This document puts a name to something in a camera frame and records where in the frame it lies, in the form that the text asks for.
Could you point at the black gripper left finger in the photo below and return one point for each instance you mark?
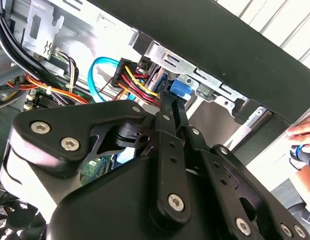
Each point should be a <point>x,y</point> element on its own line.
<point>69,120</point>

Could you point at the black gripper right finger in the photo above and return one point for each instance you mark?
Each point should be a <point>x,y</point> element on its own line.
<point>245,190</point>

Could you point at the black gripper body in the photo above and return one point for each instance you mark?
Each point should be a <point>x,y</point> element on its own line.
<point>107,205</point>

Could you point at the hard disk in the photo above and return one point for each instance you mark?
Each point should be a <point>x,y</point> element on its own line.
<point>181,88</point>

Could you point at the person's hand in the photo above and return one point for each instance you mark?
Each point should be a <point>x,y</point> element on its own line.
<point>305,132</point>

